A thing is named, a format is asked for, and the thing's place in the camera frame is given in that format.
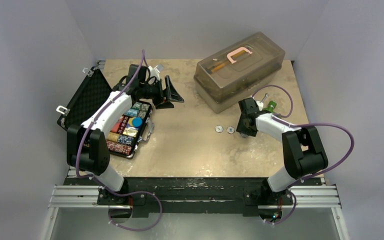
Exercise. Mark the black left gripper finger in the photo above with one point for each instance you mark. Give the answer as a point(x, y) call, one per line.
point(171, 94)
point(163, 104)

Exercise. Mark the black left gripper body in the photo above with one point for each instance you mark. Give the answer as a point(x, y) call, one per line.
point(153, 92)

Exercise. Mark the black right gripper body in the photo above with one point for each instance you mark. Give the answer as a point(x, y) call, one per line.
point(246, 122)

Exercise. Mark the blue round button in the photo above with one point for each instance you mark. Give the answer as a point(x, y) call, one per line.
point(137, 122)

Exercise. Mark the yellow big blind button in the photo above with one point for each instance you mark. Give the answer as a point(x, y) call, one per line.
point(130, 121)

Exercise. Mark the clear dealer button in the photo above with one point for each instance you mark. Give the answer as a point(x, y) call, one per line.
point(131, 131)

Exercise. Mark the red playing card deck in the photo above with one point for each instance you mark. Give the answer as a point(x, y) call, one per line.
point(118, 128)

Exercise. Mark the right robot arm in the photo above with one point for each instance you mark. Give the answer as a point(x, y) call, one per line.
point(302, 149)

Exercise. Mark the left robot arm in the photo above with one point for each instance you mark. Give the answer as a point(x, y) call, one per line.
point(87, 149)

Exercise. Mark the black poker set case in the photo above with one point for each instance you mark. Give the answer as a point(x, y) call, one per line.
point(91, 95)

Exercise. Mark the green grey chip row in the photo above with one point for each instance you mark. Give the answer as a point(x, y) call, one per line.
point(141, 106)

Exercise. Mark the light blue chip row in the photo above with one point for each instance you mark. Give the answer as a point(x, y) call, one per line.
point(134, 113)

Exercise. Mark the green plastic faucet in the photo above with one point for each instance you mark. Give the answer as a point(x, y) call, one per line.
point(270, 107)

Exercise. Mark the silver open-end wrench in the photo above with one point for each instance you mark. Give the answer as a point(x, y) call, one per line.
point(265, 97)

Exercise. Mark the red dice row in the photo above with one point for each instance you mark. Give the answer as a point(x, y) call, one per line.
point(123, 122)

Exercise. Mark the hammer inside tool box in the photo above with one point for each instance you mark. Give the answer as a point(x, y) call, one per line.
point(217, 66)

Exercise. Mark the translucent brown tool box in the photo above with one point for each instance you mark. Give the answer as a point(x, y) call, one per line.
point(235, 82)

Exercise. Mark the yellow blue chip row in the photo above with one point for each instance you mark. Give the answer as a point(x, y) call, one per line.
point(120, 139)

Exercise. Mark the red white chip row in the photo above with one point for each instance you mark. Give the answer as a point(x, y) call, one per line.
point(119, 148)

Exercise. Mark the silver case handle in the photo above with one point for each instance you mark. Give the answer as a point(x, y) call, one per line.
point(146, 131)

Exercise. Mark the pink tool box handle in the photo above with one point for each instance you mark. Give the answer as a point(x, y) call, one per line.
point(234, 54)

